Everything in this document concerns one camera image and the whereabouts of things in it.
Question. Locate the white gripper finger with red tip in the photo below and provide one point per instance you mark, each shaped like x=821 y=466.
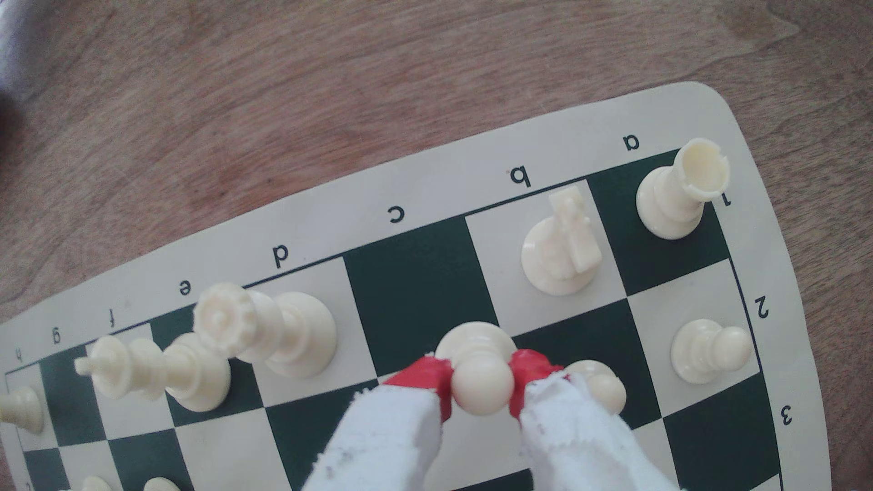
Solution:
x=389 y=436
x=580 y=443

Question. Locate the white chess pawn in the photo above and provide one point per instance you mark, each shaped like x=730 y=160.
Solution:
x=607 y=389
x=162 y=485
x=481 y=389
x=709 y=351
x=96 y=485

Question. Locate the white chess queen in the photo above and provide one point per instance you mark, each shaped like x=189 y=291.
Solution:
x=293 y=334

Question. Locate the green and white chess mat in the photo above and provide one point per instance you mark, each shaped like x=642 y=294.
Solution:
x=416 y=293

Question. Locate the white chess knight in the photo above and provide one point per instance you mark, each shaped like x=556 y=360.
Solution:
x=563 y=252

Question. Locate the white chess king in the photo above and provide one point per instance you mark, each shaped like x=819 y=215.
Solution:
x=191 y=372

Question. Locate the white chess rook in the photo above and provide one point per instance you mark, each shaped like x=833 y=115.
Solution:
x=22 y=409
x=675 y=198

